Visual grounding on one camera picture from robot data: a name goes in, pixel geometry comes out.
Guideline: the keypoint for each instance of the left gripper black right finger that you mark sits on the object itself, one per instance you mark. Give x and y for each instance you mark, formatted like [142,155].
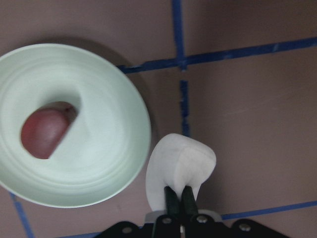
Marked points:
[188,204]

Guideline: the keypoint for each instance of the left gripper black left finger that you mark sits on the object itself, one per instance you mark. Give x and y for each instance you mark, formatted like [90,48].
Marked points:
[172,204]

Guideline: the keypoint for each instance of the light green round plate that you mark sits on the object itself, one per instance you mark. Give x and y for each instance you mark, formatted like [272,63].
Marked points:
[105,147]

